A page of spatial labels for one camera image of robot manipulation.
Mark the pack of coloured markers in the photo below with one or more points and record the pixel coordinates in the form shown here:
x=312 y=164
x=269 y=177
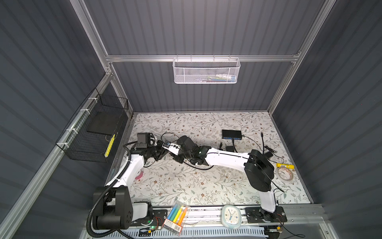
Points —
x=175 y=220

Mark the black ribbed network switch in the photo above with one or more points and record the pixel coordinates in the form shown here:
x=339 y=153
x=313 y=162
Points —
x=231 y=134

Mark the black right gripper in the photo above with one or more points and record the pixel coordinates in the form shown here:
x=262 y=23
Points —
x=177 y=159

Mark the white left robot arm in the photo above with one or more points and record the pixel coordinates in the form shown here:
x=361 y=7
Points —
x=113 y=210

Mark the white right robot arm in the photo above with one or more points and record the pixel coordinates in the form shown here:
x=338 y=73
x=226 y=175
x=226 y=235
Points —
x=256 y=166

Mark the black wire wall basket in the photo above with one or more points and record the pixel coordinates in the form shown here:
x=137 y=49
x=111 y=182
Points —
x=102 y=116

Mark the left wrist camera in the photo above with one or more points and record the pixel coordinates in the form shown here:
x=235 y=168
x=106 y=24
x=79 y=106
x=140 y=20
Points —
x=145 y=140

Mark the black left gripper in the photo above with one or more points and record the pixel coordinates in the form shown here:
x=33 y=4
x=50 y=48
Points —
x=163 y=151

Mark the clear tape roll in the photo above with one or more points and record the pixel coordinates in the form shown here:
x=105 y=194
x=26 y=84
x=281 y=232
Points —
x=285 y=174

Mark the white wire mesh basket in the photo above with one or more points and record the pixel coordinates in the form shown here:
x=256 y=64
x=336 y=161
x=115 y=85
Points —
x=206 y=70

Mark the pink tape roll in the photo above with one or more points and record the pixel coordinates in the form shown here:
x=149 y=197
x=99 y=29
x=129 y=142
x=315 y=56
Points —
x=139 y=176

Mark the small mint desk clock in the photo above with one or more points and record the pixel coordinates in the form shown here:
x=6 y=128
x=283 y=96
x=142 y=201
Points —
x=231 y=217

